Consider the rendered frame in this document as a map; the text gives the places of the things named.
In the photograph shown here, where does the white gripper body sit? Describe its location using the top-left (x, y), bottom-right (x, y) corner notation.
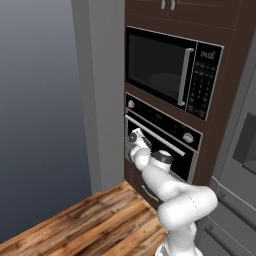
top-left (136, 127), bottom-right (154, 151)

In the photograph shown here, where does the black built-in oven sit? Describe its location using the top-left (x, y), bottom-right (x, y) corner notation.
top-left (123, 92), bottom-right (204, 185)

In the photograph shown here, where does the black glass oven door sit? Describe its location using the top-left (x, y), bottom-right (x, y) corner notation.
top-left (123, 114), bottom-right (199, 185)

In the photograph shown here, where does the black microwave door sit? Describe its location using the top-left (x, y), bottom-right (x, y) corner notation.
top-left (125, 26), bottom-right (198, 108)

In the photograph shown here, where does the black microwave oven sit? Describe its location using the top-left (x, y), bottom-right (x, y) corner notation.
top-left (124, 25), bottom-right (225, 122)

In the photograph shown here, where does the dark brown drawer front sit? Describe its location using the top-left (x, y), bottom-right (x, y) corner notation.
top-left (124, 159), bottom-right (168, 212)

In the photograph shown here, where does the dark brown tall cabinet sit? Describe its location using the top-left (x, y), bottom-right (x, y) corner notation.
top-left (123, 0), bottom-right (256, 214)

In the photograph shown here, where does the grey fridge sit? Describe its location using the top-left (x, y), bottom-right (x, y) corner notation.
top-left (195, 31), bottom-right (256, 256)

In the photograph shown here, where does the silver oven door handle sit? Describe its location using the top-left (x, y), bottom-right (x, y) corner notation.
top-left (124, 114), bottom-right (186, 158)

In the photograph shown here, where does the silver drawer handle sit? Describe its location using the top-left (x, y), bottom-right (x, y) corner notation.
top-left (140, 184), bottom-right (161, 203)

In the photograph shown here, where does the silver microwave door handle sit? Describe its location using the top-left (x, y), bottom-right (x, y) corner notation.
top-left (177, 47), bottom-right (195, 108)

